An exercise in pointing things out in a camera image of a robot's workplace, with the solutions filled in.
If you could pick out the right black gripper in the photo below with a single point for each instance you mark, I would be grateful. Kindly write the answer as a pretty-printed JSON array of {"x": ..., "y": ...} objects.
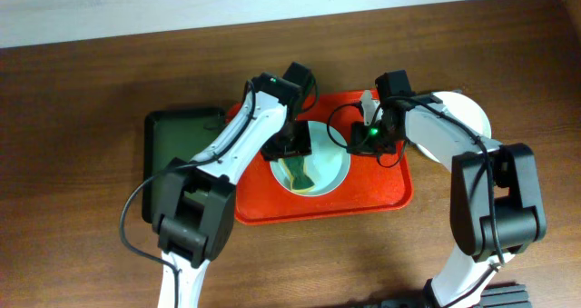
[{"x": 368, "y": 145}]

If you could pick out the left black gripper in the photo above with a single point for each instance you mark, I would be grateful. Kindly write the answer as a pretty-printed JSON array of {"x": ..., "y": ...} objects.
[{"x": 286, "y": 147}]

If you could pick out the light blue plate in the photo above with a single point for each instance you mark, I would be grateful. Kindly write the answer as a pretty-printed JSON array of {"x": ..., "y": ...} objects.
[{"x": 327, "y": 166}]

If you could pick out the green yellow sponge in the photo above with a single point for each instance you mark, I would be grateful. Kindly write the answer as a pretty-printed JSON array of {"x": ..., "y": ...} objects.
[{"x": 295, "y": 168}]

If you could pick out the red plastic tray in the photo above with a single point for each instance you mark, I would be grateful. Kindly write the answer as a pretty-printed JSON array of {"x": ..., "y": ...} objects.
[{"x": 370, "y": 186}]

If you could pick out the white cream plate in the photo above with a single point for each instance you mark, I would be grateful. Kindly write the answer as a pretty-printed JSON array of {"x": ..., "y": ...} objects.
[{"x": 466, "y": 110}]

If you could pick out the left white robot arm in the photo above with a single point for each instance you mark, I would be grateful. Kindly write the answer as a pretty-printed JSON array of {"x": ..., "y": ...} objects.
[{"x": 193, "y": 205}]

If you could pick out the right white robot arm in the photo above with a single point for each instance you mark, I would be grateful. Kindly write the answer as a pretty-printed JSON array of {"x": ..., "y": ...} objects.
[{"x": 496, "y": 208}]

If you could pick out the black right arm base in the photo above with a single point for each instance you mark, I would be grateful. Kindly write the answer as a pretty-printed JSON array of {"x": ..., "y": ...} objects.
[{"x": 505, "y": 296}]

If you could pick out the dark green tray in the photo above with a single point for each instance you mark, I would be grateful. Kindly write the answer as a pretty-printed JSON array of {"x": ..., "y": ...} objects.
[{"x": 179, "y": 134}]

